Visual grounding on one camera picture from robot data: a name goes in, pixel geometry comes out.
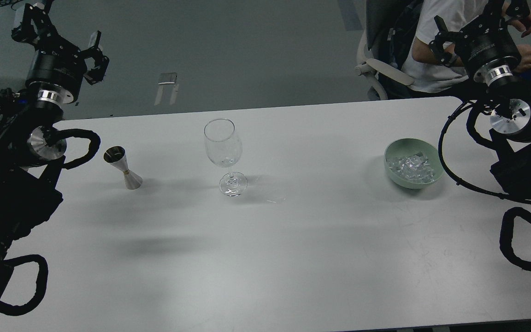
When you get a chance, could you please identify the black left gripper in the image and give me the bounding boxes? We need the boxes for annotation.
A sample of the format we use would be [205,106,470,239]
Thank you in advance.
[11,4,110,103]

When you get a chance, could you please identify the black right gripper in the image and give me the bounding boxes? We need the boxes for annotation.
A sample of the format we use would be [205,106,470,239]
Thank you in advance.
[429,0,531,83]

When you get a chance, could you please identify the steel double jigger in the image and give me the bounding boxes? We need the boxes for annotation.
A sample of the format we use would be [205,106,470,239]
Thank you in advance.
[103,146,143,190]

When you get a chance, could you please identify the clear ice cubes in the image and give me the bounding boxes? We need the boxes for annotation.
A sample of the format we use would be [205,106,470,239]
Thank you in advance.
[386,151,437,184]

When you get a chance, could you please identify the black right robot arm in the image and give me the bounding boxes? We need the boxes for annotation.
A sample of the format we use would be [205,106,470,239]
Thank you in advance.
[429,0,531,272]

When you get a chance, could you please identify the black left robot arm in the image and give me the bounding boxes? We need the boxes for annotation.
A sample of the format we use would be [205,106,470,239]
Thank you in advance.
[0,0,110,316]

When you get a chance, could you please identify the clear wine glass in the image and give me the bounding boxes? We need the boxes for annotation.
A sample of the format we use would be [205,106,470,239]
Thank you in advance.
[204,118,248,197]

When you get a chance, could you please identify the person in white shirt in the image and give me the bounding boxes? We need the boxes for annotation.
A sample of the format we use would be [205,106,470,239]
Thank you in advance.
[401,0,531,95]

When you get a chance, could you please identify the grey office chair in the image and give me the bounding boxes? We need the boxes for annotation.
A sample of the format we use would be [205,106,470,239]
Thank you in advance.
[355,0,423,101]

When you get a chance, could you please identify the metal floor plate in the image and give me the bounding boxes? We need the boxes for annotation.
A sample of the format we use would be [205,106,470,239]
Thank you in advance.
[153,72,179,106]

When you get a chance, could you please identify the green bowl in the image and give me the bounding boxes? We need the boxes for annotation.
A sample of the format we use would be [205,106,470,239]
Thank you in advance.
[383,138,445,190]

